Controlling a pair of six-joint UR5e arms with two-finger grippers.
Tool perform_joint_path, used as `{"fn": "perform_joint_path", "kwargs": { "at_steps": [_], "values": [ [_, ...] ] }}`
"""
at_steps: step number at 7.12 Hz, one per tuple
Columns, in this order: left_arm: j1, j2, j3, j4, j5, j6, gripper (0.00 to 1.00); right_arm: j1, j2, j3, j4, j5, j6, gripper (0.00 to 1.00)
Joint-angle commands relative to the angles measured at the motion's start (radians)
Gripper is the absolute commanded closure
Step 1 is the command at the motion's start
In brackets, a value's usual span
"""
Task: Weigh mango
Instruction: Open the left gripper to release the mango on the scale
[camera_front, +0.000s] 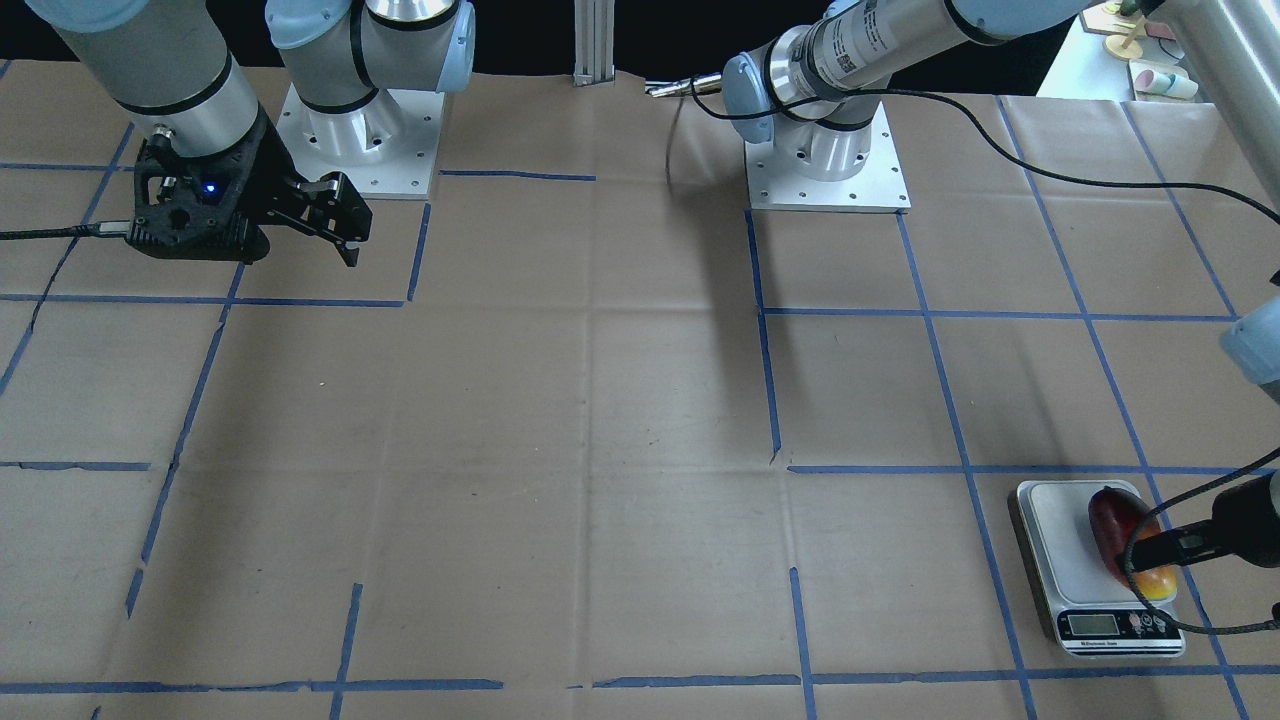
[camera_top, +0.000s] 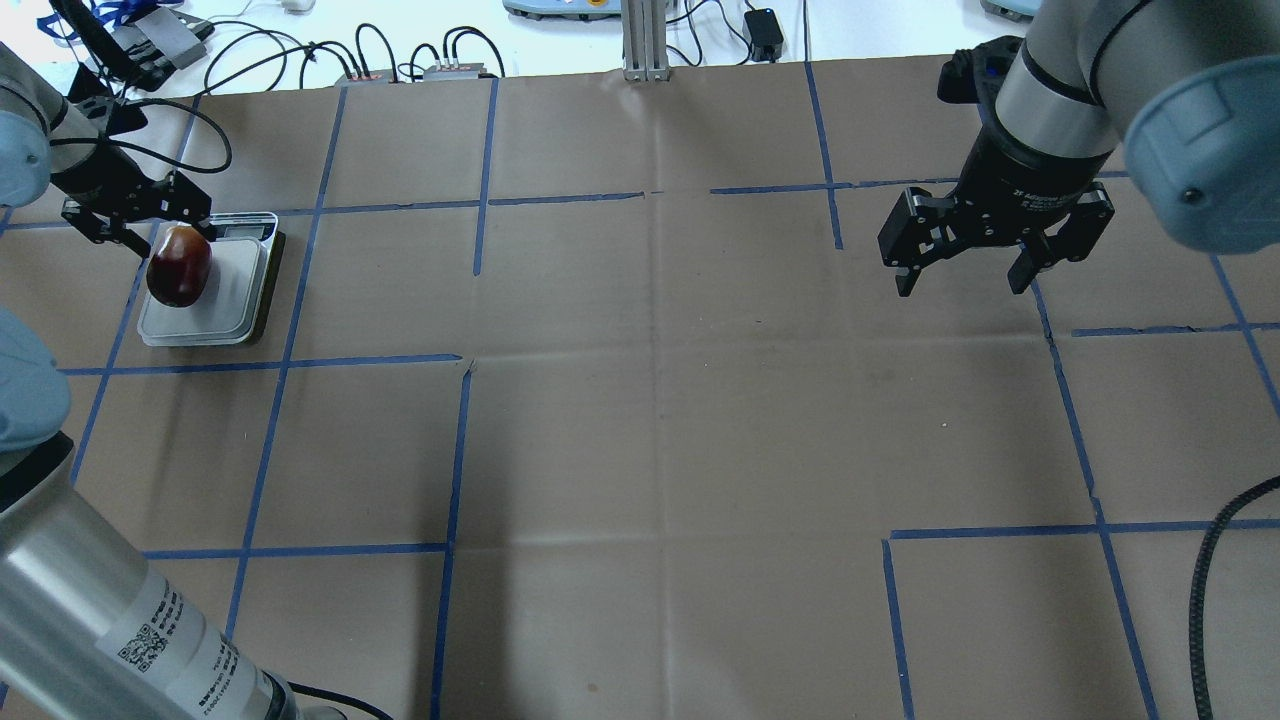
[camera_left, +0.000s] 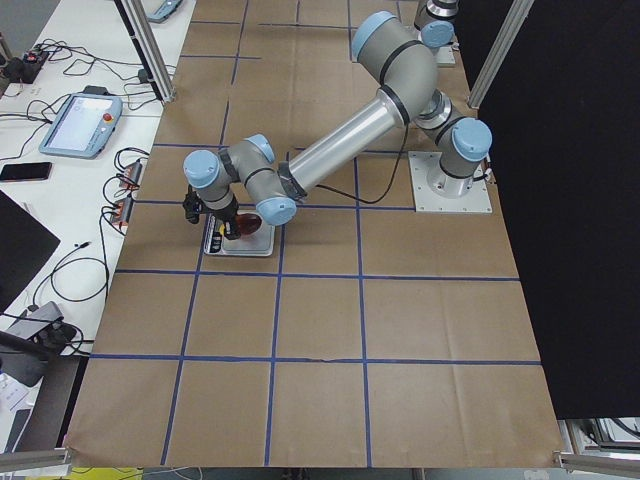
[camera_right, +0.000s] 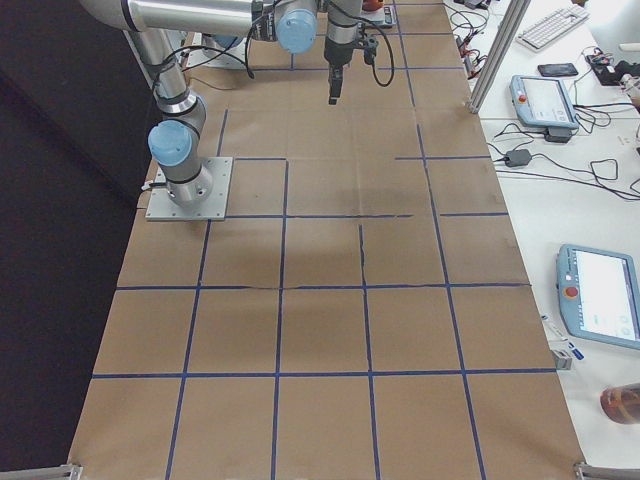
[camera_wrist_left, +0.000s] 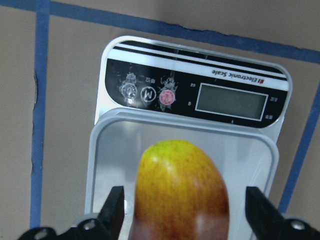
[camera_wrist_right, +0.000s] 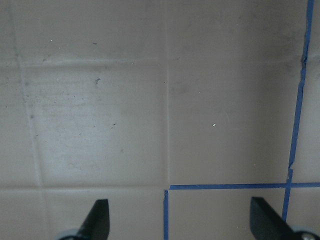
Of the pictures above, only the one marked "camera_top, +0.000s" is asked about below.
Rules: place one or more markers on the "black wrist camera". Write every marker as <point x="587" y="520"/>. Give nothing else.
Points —
<point x="974" y="76"/>

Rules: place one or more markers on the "black power adapter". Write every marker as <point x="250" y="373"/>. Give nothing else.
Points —
<point x="763" y="31"/>

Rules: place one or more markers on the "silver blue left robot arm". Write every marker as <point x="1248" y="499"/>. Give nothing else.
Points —
<point x="91" y="629"/>

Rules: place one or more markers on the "blue teach pendant tablet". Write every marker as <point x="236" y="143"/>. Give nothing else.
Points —
<point x="583" y="10"/>

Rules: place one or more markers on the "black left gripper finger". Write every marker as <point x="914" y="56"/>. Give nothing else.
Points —
<point x="176" y="198"/>
<point x="100" y="231"/>

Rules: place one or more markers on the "aluminium frame post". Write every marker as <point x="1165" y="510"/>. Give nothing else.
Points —
<point x="644" y="41"/>

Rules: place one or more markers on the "brown paper table cover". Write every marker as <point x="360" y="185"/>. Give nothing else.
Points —
<point x="581" y="400"/>

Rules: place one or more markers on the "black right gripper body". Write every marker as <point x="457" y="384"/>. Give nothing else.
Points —
<point x="1030" y="170"/>

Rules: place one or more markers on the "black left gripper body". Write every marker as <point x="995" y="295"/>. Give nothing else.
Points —
<point x="93" y="176"/>

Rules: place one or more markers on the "red yellow mango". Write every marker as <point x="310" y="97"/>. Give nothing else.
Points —
<point x="179" y="267"/>

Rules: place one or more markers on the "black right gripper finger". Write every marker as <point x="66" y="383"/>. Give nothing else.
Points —
<point x="911" y="236"/>
<point x="1073" y="241"/>

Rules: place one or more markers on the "silver digital kitchen scale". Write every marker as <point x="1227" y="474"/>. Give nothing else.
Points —
<point x="234" y="306"/>

